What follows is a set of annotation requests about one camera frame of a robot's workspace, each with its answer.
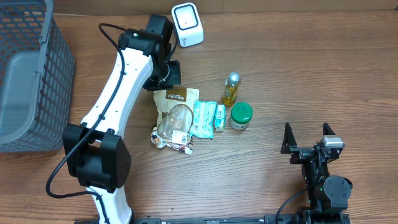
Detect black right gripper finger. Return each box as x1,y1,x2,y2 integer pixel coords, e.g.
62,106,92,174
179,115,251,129
323,123,335,136
280,123,297,154

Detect brown snack packet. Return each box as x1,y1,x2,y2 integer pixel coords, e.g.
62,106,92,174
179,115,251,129
151,87,200,155

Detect teal white snack packet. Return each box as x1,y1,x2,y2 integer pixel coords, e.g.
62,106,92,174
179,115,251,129
190,100,217,139

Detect green lid white jar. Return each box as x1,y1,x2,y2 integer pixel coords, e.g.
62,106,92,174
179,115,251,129
229,102,253,130

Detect teal tissue pack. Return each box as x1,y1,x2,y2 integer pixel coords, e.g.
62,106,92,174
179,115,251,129
214,105,226,132

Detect silver round ball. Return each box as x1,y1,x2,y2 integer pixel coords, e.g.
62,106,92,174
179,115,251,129
222,72,241,107

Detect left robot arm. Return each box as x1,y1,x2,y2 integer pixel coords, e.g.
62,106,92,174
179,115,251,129
61,14,181,223

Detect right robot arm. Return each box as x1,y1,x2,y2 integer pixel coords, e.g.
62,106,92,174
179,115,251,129
275,123,353,224

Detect white barcode scanner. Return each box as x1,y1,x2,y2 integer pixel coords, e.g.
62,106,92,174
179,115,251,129
171,2,204,47

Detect grey plastic mesh basket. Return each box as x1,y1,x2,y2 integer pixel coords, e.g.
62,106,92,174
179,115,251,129
1,0,75,152

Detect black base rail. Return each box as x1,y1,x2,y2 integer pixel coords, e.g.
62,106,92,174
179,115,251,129
74,214,351,224

